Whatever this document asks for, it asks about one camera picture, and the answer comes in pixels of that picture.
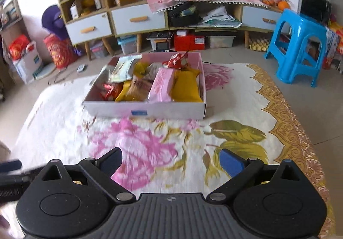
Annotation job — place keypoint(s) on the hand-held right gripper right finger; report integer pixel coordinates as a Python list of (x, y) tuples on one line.
[(231, 161)]

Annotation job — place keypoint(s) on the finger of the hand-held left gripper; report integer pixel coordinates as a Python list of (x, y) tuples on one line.
[(10, 166)]

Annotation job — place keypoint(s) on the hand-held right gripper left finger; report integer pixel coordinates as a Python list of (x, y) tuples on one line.
[(111, 160)]

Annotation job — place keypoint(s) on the red snack packet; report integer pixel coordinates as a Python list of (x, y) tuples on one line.
[(111, 90), (174, 62)]

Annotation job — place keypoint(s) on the yellow snack packet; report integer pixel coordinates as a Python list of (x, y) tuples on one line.
[(187, 86), (128, 91)]

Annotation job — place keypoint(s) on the pink cardboard box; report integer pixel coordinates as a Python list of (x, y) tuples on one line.
[(174, 110)]

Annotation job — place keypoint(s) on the pink snack packet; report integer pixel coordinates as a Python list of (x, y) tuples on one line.
[(162, 83)]

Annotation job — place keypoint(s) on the long pale blue snack packet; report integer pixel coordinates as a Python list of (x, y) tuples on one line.
[(124, 67)]

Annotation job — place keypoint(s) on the orange biscuit packet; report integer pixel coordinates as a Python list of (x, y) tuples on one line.
[(140, 68)]

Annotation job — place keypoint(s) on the striped snack packet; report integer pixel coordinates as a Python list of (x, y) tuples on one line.
[(152, 73)]

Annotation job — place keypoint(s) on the floral blanket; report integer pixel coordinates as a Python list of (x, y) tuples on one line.
[(241, 110)]

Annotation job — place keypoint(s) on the white charger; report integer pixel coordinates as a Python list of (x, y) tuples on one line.
[(81, 68)]

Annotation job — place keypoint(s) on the round white base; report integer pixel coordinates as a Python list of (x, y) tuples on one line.
[(45, 72)]

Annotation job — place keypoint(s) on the white paper shopping bag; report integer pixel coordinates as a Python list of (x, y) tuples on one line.
[(29, 67)]

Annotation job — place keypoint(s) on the clear plastic storage box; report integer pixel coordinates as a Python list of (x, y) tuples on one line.
[(221, 42), (99, 51)]

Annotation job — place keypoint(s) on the blue lid storage box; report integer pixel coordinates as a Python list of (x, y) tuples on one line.
[(127, 46)]

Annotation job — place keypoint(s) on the red printed bag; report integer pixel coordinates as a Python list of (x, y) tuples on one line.
[(60, 52)]

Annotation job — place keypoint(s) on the red gift bag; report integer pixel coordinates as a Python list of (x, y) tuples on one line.
[(18, 47)]

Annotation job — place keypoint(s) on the short wooden cabinet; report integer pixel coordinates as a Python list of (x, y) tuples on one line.
[(139, 43)]

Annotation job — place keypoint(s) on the yellow egg tray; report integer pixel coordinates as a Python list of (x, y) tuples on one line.
[(259, 44)]

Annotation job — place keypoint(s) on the small black monitor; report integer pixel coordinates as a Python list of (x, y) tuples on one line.
[(163, 46)]

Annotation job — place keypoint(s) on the flat black device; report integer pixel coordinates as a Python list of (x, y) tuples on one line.
[(159, 36)]

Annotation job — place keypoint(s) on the pile of papers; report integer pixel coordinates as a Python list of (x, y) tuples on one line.
[(219, 18)]

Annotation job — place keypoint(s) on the black bag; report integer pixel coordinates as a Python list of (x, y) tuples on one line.
[(185, 19)]

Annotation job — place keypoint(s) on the purple plush toy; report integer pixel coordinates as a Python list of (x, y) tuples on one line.
[(53, 19)]

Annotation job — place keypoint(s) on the white carton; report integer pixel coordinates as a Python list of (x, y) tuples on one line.
[(74, 12)]

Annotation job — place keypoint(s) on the blue plastic stool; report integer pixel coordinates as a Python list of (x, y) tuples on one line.
[(294, 18)]

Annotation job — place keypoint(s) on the small printed carton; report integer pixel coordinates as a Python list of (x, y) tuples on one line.
[(98, 2)]

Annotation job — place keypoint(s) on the red yellow cardboard box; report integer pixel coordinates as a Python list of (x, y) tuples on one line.
[(338, 38)]

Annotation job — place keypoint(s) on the orange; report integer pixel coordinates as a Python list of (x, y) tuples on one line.
[(284, 5)]

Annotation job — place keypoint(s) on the white microwave oven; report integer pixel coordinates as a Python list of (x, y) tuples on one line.
[(313, 6)]

